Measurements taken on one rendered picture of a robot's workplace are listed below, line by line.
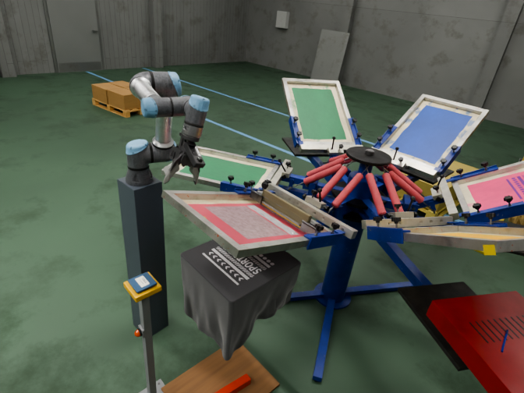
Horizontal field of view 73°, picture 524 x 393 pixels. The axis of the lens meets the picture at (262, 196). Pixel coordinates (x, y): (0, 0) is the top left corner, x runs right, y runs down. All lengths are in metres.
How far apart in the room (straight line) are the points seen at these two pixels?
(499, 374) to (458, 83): 10.22
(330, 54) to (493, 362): 11.52
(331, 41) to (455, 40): 3.62
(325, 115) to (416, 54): 8.49
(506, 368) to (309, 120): 2.36
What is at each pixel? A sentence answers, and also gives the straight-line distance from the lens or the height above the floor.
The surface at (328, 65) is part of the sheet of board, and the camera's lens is 12.52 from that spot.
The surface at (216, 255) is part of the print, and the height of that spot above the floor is 0.95.
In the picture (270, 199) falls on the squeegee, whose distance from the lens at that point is 2.04.
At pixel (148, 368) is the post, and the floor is 0.37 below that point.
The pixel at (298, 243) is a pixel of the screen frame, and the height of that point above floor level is 1.18.
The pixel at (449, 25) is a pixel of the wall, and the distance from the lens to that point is 11.51.
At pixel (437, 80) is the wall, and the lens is 11.56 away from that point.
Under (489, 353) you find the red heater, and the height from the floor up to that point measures 1.10.
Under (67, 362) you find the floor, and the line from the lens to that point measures 2.83.
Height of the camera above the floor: 2.16
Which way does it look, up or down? 29 degrees down
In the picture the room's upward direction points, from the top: 6 degrees clockwise
